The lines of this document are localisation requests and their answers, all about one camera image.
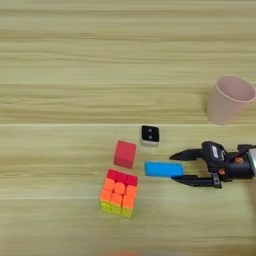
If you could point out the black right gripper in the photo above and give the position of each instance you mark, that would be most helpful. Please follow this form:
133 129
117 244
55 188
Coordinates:
238 166

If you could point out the small black white cube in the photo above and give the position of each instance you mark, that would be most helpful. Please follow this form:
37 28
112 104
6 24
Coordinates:
150 134

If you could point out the small red cube block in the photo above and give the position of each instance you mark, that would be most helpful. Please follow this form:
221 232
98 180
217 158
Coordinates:
125 154

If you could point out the multicolour Rubik's cube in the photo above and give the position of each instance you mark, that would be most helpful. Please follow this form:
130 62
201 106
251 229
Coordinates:
119 195

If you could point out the black box with white label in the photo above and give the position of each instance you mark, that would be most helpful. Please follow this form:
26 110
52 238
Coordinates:
213 155

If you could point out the flat blue rectangular block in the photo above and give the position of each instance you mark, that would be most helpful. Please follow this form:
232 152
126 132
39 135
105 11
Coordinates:
163 169

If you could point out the pink plastic cup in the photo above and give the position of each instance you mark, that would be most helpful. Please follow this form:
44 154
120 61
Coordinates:
226 103

